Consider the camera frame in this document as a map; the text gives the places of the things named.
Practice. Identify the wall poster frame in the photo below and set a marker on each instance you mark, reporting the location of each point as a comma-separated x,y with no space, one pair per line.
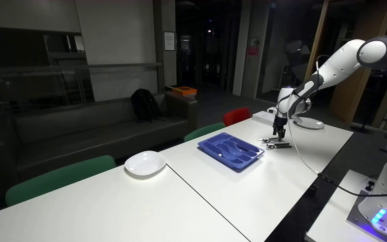
169,42

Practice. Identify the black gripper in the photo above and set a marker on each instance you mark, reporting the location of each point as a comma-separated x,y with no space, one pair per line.
278,127

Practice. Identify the orange-lidded bin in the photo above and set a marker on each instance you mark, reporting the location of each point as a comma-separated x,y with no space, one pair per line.
184,90

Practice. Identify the blue cutlery tray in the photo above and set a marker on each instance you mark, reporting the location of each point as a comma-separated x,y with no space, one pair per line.
230,151

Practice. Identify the white plate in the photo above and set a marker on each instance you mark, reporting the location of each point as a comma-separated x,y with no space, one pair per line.
144,164

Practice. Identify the green chair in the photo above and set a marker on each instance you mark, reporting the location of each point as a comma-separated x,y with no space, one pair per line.
58,178
203,131

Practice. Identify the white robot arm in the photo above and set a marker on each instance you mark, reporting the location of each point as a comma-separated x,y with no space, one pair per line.
341,65

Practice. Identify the black-handled spoon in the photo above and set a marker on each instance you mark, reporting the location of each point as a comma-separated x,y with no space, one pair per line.
278,145

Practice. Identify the black-handled knife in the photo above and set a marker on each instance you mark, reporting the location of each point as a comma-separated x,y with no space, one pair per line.
273,140

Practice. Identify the red chair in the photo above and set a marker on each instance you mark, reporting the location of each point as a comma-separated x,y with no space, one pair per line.
235,116

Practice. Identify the black backpack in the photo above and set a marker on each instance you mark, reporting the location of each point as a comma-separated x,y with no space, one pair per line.
144,105

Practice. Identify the grey sofa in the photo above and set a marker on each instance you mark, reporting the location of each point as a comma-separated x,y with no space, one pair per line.
39,141

